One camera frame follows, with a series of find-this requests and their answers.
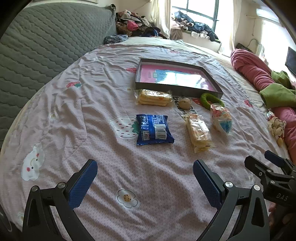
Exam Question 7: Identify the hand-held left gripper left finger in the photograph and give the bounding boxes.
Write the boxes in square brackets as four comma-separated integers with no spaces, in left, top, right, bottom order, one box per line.
[22,159,98,241]

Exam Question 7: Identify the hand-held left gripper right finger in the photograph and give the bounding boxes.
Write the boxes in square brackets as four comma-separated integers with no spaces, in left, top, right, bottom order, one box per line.
[193,159,270,241]

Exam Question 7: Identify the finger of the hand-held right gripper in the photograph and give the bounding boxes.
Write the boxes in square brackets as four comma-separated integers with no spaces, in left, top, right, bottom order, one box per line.
[244,155,296,184]
[265,150,296,172]

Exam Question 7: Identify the yellow cracker packet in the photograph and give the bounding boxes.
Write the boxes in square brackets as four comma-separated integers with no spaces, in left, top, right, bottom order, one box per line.
[186,113,215,154]
[134,89,173,107]

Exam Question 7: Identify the colourful snack packet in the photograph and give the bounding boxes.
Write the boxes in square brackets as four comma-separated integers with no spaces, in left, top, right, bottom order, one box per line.
[210,103,233,134]

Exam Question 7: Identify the blue snack packet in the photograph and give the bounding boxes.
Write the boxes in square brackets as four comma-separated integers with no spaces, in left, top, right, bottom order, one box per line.
[135,113,175,146]

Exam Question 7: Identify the small beige ball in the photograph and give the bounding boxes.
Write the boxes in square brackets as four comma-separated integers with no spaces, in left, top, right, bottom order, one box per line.
[180,97,192,110]

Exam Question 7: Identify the green ring toy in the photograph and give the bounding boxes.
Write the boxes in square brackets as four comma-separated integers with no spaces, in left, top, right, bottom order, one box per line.
[200,92,225,108]

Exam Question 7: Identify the shallow cardboard box pink inside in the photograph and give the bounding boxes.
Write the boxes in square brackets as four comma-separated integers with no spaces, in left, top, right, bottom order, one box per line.
[135,58,224,100]

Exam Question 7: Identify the beige plush toy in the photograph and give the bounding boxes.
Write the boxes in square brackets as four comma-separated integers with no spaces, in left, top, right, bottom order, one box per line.
[267,116,287,147]

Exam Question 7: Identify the green blanket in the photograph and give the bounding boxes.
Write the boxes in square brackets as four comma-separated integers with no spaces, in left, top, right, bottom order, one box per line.
[259,71,296,109]

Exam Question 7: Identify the pink printed bedsheet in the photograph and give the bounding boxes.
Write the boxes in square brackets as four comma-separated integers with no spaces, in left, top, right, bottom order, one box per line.
[0,45,292,241]

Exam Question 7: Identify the pink duvet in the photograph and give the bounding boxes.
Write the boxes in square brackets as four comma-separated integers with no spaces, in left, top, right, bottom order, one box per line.
[231,49,296,160]

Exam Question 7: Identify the black monitor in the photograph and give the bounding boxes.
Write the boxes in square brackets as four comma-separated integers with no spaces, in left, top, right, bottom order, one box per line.
[285,46,296,78]

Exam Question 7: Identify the cream curtain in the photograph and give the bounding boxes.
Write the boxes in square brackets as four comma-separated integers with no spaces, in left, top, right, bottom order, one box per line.
[150,0,173,35]
[220,0,241,56]

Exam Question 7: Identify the grey quilted headboard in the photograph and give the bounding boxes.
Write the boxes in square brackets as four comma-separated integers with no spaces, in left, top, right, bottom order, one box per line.
[0,2,116,149]

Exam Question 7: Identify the white air conditioner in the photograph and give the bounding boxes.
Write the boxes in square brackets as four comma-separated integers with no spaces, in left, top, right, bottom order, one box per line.
[256,8,281,24]

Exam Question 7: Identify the blue patterned cloth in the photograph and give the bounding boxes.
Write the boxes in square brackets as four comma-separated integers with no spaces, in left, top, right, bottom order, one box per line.
[103,35,129,45]

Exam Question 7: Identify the heap of dark blue clothes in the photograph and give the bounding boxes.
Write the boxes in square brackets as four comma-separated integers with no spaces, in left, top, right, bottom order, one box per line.
[171,10,220,42]

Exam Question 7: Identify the brown cloth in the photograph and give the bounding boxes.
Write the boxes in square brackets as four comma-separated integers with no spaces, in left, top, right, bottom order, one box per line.
[170,28,184,41]

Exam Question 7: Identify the pile of mixed clothes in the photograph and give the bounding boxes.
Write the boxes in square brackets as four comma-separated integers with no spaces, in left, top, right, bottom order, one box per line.
[115,9,170,39]

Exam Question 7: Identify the dark framed window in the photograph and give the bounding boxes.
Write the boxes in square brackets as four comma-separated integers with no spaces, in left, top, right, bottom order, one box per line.
[171,0,234,43]

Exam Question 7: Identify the white curved cable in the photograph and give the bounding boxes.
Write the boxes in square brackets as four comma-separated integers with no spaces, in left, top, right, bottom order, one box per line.
[248,38,264,56]

